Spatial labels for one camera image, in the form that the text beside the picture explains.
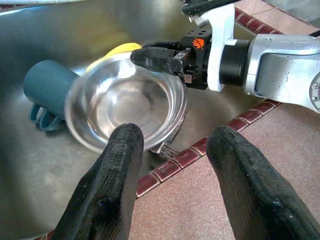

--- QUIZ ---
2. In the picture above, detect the blue rabbit mug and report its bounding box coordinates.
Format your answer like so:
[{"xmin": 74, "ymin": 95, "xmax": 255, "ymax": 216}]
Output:
[{"xmin": 23, "ymin": 59, "xmax": 81, "ymax": 132}]

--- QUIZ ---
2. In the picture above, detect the steel bowl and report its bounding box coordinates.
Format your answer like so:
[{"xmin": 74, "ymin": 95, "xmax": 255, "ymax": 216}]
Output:
[{"xmin": 64, "ymin": 52, "xmax": 189, "ymax": 155}]

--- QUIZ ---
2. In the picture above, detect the yellow plastic bowl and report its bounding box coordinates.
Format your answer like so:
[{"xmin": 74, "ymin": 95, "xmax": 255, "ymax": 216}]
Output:
[{"xmin": 86, "ymin": 42, "xmax": 143, "ymax": 73}]

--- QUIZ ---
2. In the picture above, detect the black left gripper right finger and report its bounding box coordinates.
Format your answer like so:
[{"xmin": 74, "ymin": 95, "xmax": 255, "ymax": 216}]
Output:
[{"xmin": 206, "ymin": 125, "xmax": 320, "ymax": 240}]

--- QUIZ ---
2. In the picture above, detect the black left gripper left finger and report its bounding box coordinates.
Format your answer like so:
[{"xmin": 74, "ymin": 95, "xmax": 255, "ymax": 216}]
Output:
[{"xmin": 51, "ymin": 122, "xmax": 145, "ymax": 240}]

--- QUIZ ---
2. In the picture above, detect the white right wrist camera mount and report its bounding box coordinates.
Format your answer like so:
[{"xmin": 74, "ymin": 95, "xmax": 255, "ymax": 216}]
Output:
[{"xmin": 194, "ymin": 3, "xmax": 237, "ymax": 92}]

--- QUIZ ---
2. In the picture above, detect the steel fork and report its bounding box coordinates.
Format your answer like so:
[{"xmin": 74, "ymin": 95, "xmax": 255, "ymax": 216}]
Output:
[{"xmin": 159, "ymin": 145, "xmax": 180, "ymax": 161}]

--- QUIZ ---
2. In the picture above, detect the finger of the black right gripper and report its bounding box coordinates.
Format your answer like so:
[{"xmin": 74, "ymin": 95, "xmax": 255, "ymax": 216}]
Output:
[
  {"xmin": 141, "ymin": 40, "xmax": 183, "ymax": 51},
  {"xmin": 130, "ymin": 46, "xmax": 181, "ymax": 76}
]

